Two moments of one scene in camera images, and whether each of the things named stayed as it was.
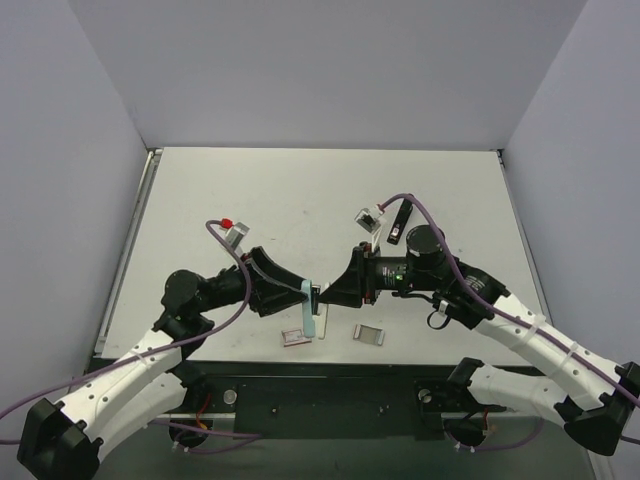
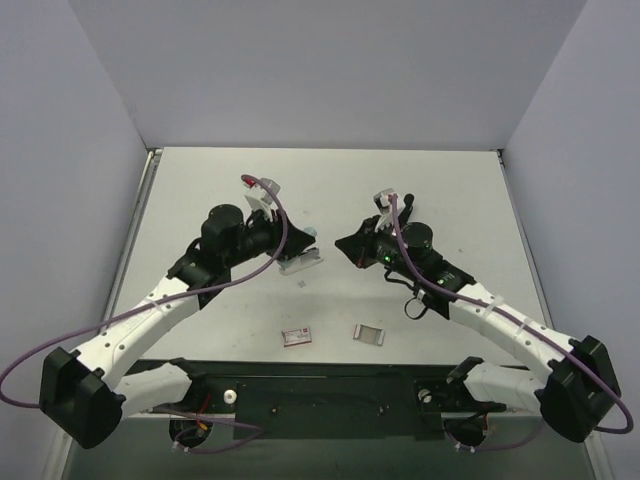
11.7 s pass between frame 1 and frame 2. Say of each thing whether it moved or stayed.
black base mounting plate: stayed
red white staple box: stayed
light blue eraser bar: moved
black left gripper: moved
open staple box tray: stayed
